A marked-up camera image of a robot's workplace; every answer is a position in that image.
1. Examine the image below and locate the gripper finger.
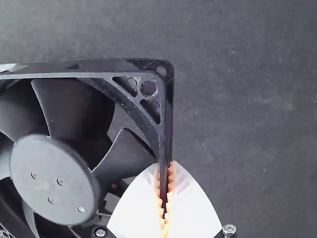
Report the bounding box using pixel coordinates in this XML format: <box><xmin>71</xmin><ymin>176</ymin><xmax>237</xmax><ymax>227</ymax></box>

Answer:
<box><xmin>92</xmin><ymin>163</ymin><xmax>163</xmax><ymax>238</ymax></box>
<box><xmin>164</xmin><ymin>160</ymin><xmax>239</xmax><ymax>238</ymax></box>

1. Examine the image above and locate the black square fan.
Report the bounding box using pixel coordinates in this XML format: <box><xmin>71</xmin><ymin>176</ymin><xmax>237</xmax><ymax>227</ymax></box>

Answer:
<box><xmin>0</xmin><ymin>58</ymin><xmax>175</xmax><ymax>238</ymax></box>

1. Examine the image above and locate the black mat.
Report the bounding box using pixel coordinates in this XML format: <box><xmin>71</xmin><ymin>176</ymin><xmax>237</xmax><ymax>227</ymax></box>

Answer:
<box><xmin>0</xmin><ymin>0</ymin><xmax>317</xmax><ymax>238</ymax></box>

